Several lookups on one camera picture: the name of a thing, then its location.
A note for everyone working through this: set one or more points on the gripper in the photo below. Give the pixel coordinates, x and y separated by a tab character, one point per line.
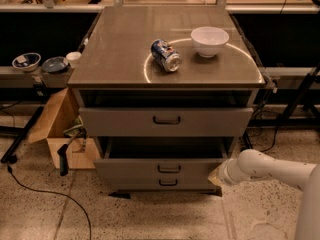
224	174

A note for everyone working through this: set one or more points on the grey drawer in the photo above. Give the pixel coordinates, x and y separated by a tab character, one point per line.
144	158
158	183
166	122

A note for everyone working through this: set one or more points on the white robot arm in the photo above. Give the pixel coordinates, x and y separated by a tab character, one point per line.
252	165

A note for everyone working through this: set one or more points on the grey drawer cabinet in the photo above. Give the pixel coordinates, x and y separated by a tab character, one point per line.
117	69

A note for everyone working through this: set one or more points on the grey bottom drawer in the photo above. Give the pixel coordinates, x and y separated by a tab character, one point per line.
158	183

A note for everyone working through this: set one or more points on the grey top drawer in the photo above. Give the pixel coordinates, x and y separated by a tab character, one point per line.
166	122

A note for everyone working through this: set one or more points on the black metal stand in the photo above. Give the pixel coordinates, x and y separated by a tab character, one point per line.
284	119

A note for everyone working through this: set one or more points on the blue soda can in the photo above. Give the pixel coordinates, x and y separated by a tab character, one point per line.
165	55

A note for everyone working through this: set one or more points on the white bowl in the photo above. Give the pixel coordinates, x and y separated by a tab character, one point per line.
209	41

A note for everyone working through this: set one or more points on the cardboard box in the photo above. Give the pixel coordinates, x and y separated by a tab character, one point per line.
59	114

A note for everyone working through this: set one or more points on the small white cup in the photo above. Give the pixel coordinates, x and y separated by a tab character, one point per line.
73	58

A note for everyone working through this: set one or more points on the black pole on floor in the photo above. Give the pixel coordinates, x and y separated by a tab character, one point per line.
19	135

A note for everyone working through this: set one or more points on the black handled tool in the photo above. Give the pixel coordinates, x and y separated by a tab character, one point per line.
62	153

